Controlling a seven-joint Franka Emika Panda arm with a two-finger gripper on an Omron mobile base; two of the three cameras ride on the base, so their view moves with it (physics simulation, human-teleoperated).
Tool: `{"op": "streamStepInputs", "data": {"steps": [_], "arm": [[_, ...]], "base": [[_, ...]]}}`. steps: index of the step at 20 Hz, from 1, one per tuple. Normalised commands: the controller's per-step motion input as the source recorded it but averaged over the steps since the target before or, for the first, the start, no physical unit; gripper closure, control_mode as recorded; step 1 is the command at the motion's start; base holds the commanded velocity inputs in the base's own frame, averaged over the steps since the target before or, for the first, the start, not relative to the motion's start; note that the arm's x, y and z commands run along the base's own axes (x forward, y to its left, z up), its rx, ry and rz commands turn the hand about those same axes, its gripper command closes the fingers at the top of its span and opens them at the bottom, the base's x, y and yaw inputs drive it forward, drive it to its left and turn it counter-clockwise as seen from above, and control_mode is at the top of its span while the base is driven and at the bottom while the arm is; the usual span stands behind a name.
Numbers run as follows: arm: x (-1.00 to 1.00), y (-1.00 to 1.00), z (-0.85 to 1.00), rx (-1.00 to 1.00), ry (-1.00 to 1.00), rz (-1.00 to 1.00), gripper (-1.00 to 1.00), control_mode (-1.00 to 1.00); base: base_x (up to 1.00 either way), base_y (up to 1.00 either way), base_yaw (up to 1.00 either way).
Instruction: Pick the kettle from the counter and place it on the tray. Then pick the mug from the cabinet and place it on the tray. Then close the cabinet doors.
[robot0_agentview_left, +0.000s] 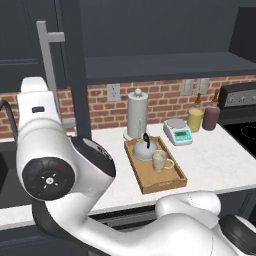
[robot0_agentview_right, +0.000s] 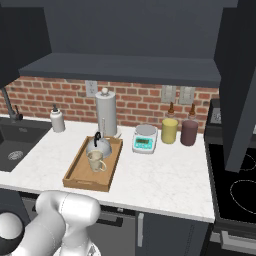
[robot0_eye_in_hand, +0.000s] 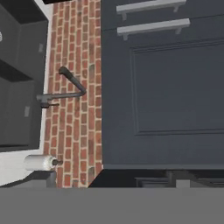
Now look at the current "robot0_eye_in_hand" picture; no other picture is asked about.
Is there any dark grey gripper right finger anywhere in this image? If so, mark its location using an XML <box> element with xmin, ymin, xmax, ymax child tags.
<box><xmin>165</xmin><ymin>170</ymin><xmax>224</xmax><ymax>189</ymax></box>

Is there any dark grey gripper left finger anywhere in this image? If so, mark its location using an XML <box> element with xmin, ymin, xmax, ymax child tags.
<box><xmin>1</xmin><ymin>170</ymin><xmax>58</xmax><ymax>189</ymax></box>

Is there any dark blue panelled cabinet door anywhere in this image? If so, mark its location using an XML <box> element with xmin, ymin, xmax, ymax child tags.
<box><xmin>100</xmin><ymin>12</ymin><xmax>224</xmax><ymax>171</ymax></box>

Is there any dark blue plain cabinet door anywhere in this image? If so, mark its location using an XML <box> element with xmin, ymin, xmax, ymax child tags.
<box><xmin>100</xmin><ymin>0</ymin><xmax>224</xmax><ymax>32</ymax></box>

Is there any dark double-basin sink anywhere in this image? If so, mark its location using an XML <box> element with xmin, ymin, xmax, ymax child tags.
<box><xmin>0</xmin><ymin>0</ymin><xmax>50</xmax><ymax>153</ymax></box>

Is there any dark grey sink tap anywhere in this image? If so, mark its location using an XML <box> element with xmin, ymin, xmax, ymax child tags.
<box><xmin>36</xmin><ymin>66</ymin><xmax>88</xmax><ymax>109</ymax></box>

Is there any grey bar cabinet handle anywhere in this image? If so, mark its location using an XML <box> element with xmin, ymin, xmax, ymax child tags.
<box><xmin>115</xmin><ymin>0</ymin><xmax>187</xmax><ymax>22</ymax></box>
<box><xmin>116</xmin><ymin>17</ymin><xmax>192</xmax><ymax>41</ymax></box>

